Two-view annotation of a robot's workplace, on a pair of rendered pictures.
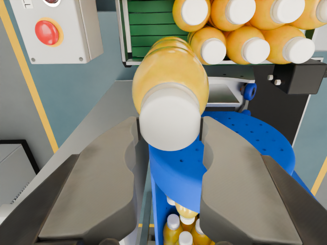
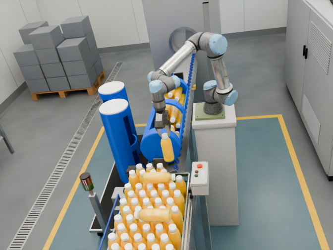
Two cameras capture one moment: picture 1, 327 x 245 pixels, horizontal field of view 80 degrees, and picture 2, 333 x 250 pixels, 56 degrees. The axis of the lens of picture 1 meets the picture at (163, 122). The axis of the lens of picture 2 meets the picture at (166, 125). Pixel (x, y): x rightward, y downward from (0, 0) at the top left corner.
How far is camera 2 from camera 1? 1.83 m
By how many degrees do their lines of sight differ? 30
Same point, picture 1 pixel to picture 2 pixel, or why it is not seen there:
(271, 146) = (145, 146)
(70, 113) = (281, 202)
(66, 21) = (194, 168)
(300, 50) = (139, 165)
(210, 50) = (160, 165)
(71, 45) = (194, 164)
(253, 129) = (148, 153)
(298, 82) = (134, 167)
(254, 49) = (149, 165)
